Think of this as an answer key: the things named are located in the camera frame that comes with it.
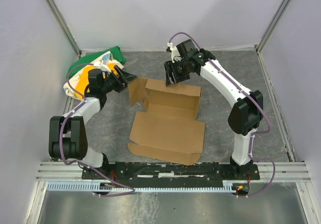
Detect brown cardboard box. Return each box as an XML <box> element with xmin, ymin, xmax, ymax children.
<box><xmin>128</xmin><ymin>77</ymin><xmax>205</xmax><ymax>165</ymax></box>

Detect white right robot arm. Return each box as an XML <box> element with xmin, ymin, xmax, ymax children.
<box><xmin>164</xmin><ymin>47</ymin><xmax>263</xmax><ymax>166</ymax></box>

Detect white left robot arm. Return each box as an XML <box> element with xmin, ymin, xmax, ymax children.
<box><xmin>49</xmin><ymin>66</ymin><xmax>137</xmax><ymax>172</ymax></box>

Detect green yellow white cloth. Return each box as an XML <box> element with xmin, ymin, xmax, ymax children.
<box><xmin>63</xmin><ymin>46</ymin><xmax>126</xmax><ymax>100</ymax></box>

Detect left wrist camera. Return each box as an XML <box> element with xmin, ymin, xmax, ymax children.
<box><xmin>88</xmin><ymin>59</ymin><xmax>112</xmax><ymax>85</ymax></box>

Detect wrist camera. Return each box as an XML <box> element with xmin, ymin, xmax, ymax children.
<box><xmin>88</xmin><ymin>59</ymin><xmax>112</xmax><ymax>85</ymax></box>
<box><xmin>166</xmin><ymin>39</ymin><xmax>199</xmax><ymax>62</ymax></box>

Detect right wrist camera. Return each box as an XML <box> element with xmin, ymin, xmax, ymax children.
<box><xmin>166</xmin><ymin>39</ymin><xmax>199</xmax><ymax>62</ymax></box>

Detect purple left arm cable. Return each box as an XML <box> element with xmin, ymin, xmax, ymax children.
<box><xmin>59</xmin><ymin>63</ymin><xmax>136</xmax><ymax>197</ymax></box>

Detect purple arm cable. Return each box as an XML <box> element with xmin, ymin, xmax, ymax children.
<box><xmin>168</xmin><ymin>32</ymin><xmax>276</xmax><ymax>197</ymax></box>
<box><xmin>59</xmin><ymin>63</ymin><xmax>136</xmax><ymax>197</ymax></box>

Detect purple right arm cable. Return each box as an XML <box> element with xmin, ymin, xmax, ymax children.
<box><xmin>168</xmin><ymin>32</ymin><xmax>276</xmax><ymax>197</ymax></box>

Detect light blue slotted cable duct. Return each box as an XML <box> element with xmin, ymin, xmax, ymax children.
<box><xmin>47</xmin><ymin>181</ymin><xmax>236</xmax><ymax>193</ymax></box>

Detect aluminium frame rail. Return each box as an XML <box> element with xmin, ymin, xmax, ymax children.
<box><xmin>35</xmin><ymin>161</ymin><xmax>313</xmax><ymax>184</ymax></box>

